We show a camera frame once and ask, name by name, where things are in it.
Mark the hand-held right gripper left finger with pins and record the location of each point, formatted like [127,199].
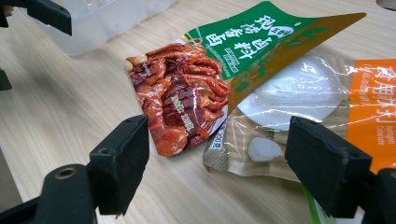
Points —
[121,165]

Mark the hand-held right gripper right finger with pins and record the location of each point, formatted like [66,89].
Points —
[323,168]

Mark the clear plastic container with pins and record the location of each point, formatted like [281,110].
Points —
[102,21]

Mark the orange and clear powder packet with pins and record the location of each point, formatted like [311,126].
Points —
[299,90]

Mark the green seasoning packet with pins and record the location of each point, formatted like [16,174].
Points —
[249,46]

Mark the green and white packet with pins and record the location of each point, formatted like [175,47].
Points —
[314,208]

